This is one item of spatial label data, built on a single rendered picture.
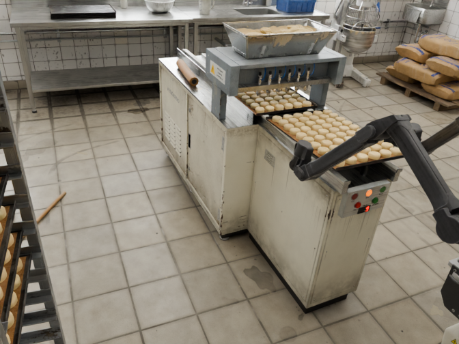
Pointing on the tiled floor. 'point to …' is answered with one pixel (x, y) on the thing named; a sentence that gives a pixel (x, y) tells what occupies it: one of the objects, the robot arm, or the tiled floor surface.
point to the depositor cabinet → (209, 148)
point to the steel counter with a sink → (61, 76)
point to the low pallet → (415, 89)
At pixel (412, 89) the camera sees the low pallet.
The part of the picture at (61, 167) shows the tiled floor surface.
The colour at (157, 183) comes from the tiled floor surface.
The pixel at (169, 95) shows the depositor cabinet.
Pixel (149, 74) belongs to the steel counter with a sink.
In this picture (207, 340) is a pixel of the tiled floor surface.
